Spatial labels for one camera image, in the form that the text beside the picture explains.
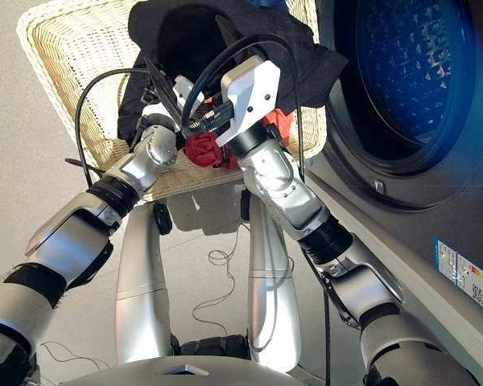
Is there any red garment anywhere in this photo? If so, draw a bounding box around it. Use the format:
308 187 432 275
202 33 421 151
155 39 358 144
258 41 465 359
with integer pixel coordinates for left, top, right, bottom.
183 107 298 170

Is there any black garment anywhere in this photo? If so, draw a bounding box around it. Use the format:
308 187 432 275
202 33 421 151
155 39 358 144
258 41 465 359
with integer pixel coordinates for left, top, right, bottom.
116 0 349 142

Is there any black wheeled basket stand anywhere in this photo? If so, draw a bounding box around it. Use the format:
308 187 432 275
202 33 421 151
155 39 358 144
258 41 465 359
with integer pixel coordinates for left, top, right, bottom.
151 183 254 237

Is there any pale woven laundry basket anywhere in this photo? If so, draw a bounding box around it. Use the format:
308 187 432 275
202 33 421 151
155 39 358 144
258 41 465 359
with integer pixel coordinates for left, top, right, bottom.
15 0 330 203

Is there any grey front-load washing machine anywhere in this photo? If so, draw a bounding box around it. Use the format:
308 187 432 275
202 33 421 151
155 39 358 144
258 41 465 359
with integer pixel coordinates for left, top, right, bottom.
304 0 483 386

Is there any silver robot leg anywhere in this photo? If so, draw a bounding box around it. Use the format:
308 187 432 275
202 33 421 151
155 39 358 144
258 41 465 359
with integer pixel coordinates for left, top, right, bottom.
246 191 302 374
114 199 175 366

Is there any silver robot torso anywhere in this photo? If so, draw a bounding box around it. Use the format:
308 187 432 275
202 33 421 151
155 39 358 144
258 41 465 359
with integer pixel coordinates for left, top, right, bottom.
71 334 321 386

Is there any blue energy label sticker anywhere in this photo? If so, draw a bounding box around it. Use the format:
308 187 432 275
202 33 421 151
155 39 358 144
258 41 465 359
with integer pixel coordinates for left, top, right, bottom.
431 237 483 319

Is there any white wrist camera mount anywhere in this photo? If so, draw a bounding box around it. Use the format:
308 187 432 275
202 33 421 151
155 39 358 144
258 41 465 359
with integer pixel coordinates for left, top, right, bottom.
215 55 283 147
142 74 206 119

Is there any thin grey floor cord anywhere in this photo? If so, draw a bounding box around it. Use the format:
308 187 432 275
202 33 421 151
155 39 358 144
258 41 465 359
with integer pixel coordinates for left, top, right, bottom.
191 222 243 335

